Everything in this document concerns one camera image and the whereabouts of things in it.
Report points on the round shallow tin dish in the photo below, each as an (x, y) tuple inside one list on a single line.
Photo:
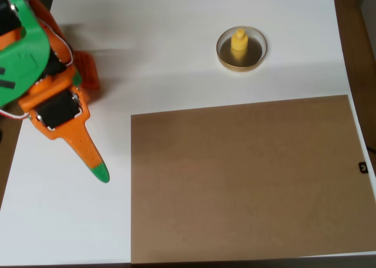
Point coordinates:
[(255, 59)]

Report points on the orange gripper black servo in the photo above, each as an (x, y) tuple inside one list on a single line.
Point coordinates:
[(60, 110)]

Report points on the brown cardboard board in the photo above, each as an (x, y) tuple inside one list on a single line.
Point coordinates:
[(249, 177)]

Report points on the small yellow plastic piece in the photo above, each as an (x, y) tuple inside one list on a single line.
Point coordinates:
[(239, 43)]

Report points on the white panel sheet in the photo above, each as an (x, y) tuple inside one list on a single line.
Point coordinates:
[(176, 59)]

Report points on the orange robot base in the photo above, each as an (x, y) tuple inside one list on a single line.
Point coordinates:
[(88, 71)]

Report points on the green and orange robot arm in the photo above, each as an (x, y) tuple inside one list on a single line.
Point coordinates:
[(23, 59)]

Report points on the small black clip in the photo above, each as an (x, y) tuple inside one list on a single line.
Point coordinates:
[(363, 167)]

